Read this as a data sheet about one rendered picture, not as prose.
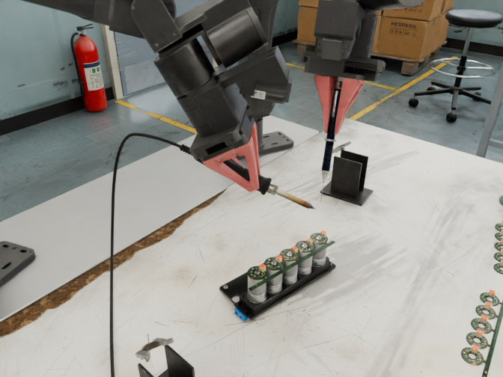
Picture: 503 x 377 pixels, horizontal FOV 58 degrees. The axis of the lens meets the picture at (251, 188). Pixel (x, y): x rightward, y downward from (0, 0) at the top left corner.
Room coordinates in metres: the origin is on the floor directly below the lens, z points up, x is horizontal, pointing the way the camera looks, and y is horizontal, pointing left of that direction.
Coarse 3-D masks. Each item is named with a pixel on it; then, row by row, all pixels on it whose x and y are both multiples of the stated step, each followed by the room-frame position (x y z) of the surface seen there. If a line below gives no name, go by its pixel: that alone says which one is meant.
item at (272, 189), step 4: (272, 184) 0.52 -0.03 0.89; (268, 188) 0.52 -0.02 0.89; (272, 188) 0.52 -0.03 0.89; (276, 188) 0.52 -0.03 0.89; (268, 192) 0.52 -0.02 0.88; (272, 192) 0.52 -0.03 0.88; (276, 192) 0.52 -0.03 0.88; (280, 192) 0.52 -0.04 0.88; (284, 192) 0.52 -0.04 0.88; (284, 196) 0.52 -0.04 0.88; (288, 196) 0.52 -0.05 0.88; (292, 196) 0.52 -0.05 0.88; (292, 200) 0.52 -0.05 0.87; (296, 200) 0.52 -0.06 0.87; (300, 200) 0.52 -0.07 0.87; (304, 200) 0.52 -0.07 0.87; (300, 204) 0.52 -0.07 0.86; (304, 204) 0.51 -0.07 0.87; (308, 204) 0.52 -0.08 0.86; (308, 208) 0.51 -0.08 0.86
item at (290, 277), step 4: (288, 256) 0.47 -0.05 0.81; (284, 260) 0.46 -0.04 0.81; (284, 264) 0.46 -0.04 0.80; (288, 264) 0.46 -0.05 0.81; (292, 268) 0.46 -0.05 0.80; (296, 268) 0.47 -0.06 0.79; (284, 272) 0.46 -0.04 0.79; (288, 272) 0.46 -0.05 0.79; (292, 272) 0.46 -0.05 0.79; (296, 272) 0.47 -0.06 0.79; (284, 276) 0.46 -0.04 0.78; (288, 276) 0.46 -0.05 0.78; (292, 276) 0.46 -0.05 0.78; (296, 276) 0.47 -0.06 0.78; (284, 280) 0.46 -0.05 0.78; (288, 280) 0.46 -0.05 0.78; (292, 280) 0.46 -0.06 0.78; (296, 280) 0.47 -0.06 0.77
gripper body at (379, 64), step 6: (306, 54) 0.58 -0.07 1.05; (312, 54) 0.58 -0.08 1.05; (300, 60) 0.58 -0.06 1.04; (306, 60) 0.58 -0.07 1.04; (342, 60) 0.56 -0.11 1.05; (348, 60) 0.56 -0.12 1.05; (354, 60) 0.56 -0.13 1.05; (360, 60) 0.55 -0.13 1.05; (366, 60) 0.55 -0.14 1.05; (372, 60) 0.55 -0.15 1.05; (378, 60) 0.55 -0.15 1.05; (348, 66) 0.56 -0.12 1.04; (354, 66) 0.56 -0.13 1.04; (360, 66) 0.56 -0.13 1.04; (366, 66) 0.55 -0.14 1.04; (372, 66) 0.55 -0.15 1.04; (378, 66) 0.55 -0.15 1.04; (384, 66) 0.58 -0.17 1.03; (348, 72) 0.58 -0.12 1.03
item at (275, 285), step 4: (272, 264) 0.45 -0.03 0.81; (268, 272) 0.45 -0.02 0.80; (272, 272) 0.44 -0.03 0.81; (268, 276) 0.45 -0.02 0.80; (280, 276) 0.45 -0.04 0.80; (272, 280) 0.44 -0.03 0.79; (276, 280) 0.44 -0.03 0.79; (280, 280) 0.45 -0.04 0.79; (268, 284) 0.45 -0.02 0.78; (272, 284) 0.44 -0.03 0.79; (276, 284) 0.44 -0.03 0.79; (280, 284) 0.45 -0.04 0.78; (268, 288) 0.45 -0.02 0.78; (272, 288) 0.44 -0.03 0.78; (276, 288) 0.44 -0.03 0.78; (280, 288) 0.45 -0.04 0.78; (272, 292) 0.44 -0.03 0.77; (276, 292) 0.44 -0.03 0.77
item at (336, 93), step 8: (336, 88) 0.58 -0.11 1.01; (336, 96) 0.57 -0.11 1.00; (336, 104) 0.57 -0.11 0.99; (336, 112) 0.57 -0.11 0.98; (328, 128) 0.56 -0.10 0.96; (328, 136) 0.56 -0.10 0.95; (328, 144) 0.55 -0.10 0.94; (328, 152) 0.55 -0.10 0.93; (328, 160) 0.55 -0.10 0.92; (328, 168) 0.54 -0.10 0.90
